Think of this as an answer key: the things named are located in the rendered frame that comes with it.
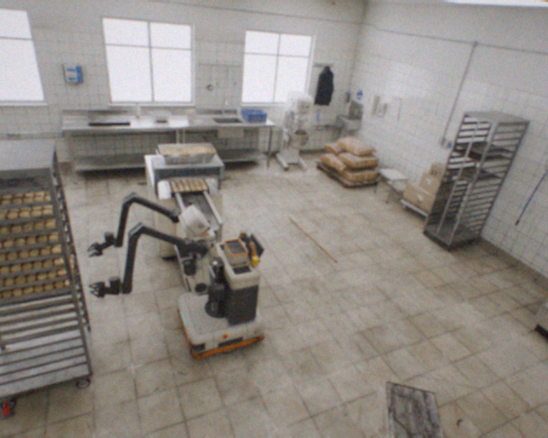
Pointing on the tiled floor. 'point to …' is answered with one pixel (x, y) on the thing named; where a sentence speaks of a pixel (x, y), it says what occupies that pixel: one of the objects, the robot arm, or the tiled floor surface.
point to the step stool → (393, 181)
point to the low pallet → (344, 178)
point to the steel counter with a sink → (73, 123)
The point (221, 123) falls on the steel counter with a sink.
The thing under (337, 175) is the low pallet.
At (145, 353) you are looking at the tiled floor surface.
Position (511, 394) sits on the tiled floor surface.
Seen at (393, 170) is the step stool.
